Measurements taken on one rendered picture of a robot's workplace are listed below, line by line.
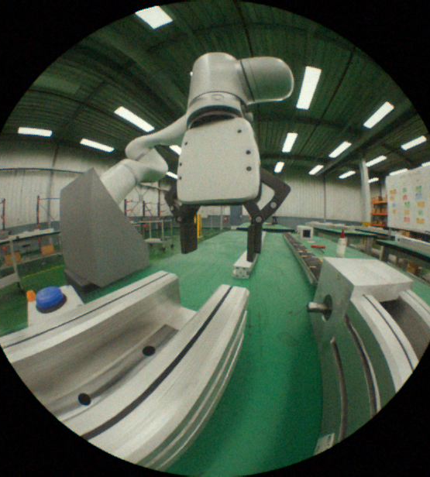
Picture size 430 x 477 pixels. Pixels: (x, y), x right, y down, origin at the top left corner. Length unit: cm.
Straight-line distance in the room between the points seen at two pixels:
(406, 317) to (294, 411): 13
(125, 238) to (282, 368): 39
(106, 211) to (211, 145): 27
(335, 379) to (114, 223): 43
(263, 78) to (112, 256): 42
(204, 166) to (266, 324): 22
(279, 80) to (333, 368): 30
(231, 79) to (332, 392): 33
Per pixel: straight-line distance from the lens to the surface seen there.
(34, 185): 770
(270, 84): 22
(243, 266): 33
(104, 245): 35
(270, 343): 19
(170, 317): 15
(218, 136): 17
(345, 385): 15
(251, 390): 16
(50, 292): 20
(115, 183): 50
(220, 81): 21
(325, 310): 18
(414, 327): 18
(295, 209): 1151
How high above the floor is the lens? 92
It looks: 9 degrees down
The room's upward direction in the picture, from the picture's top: straight up
